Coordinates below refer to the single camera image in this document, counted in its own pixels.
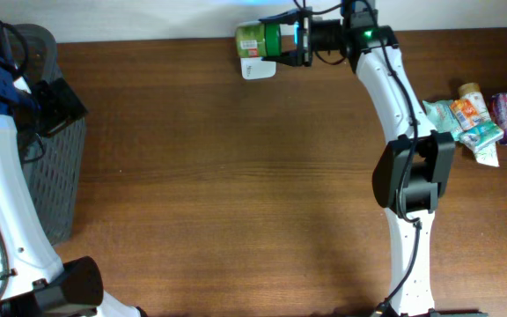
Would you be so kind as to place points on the green cup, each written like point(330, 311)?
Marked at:
point(257, 39)

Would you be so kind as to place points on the teal wet wipes pack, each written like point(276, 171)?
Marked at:
point(440, 114)

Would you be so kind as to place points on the white pouch with cork cap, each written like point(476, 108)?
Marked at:
point(472, 92)

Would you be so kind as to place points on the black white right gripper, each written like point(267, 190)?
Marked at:
point(294, 58)

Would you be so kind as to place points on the grey plastic mesh basket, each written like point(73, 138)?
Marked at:
point(50, 143)

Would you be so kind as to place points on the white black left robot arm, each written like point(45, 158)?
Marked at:
point(34, 281)

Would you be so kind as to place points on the small green tissue pack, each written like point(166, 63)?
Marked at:
point(481, 136)

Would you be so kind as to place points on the orange tissue pack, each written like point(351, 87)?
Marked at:
point(465, 113)

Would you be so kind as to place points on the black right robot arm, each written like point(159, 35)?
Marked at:
point(412, 173)

